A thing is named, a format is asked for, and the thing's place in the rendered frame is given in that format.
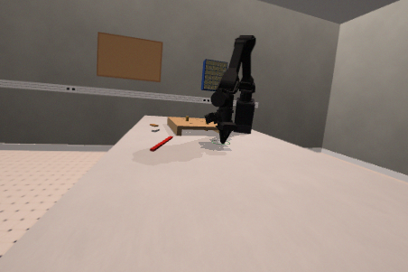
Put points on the red flat bar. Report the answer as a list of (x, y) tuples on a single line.
[(162, 143)]

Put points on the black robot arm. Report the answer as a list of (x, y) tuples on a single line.
[(230, 80)]

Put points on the tan wooden board with holes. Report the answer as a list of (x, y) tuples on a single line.
[(189, 123)]

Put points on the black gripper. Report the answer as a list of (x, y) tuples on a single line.
[(224, 127)]

